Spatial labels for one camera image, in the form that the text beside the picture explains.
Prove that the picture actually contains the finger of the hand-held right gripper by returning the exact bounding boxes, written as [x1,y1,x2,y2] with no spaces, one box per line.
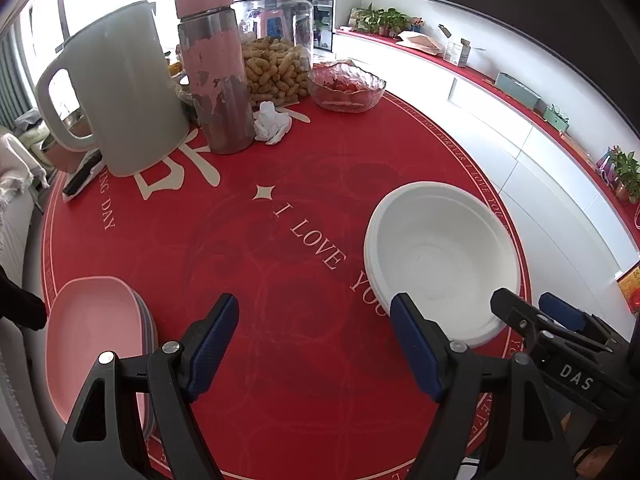
[490,287,636,421]
[539,292,628,356]

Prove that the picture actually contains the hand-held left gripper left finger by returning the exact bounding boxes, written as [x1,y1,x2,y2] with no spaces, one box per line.
[52,292,240,480]

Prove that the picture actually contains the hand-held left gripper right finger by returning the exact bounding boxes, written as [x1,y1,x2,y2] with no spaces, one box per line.
[390,292,581,480]

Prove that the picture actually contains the pink plate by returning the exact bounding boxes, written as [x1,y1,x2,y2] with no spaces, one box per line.
[45,276,151,427]

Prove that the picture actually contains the red yellow box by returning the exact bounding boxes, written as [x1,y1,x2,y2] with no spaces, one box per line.
[617,265,640,316]

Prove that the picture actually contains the round red table mat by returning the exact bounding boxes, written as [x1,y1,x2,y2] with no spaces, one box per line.
[40,67,531,480]

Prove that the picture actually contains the potted flower plant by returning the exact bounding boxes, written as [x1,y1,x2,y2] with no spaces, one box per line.
[597,145,640,204]

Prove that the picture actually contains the dark cloth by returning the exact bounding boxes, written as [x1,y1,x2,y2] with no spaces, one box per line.
[0,265,48,331]

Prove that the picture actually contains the black remote control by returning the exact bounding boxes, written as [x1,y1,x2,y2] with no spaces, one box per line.
[62,152,107,202]

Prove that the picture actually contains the white sofa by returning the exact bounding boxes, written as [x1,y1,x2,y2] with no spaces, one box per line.
[0,190,53,461]

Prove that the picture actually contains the crumpled white tissue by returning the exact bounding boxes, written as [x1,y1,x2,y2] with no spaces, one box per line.
[252,101,293,146]

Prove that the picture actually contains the teal box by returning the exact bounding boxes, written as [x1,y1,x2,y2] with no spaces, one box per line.
[494,72,542,103]

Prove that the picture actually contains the pink steel-lined bowl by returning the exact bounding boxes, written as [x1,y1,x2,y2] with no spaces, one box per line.
[39,110,101,173]

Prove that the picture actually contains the white spoon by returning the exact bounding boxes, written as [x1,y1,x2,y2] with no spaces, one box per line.
[275,105,312,126]

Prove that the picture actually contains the fringed white blanket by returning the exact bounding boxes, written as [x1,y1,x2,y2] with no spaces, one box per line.
[0,132,49,202]

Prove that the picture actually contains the glass bowl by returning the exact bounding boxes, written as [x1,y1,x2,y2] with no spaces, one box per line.
[307,60,387,113]

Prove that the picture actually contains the pale green kettle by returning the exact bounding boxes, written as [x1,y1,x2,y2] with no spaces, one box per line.
[35,1,191,178]

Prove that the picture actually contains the cream cushion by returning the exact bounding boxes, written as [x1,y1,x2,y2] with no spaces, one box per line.
[15,115,51,149]

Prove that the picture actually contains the clear jar of peanuts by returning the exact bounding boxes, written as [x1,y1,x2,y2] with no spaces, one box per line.
[230,0,315,107]

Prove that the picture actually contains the small white box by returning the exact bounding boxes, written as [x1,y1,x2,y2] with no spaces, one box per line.
[442,37,473,67]

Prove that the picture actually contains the pink water bottle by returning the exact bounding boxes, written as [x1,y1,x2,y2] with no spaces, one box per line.
[174,0,257,156]

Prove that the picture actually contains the brown envelope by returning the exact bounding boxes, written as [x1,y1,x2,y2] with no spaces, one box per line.
[395,30,446,57]

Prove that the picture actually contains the green potted plants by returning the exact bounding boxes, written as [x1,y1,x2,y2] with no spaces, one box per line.
[350,4,426,37]

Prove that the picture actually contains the grey curtain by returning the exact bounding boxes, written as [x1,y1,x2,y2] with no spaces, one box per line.
[0,35,37,121]

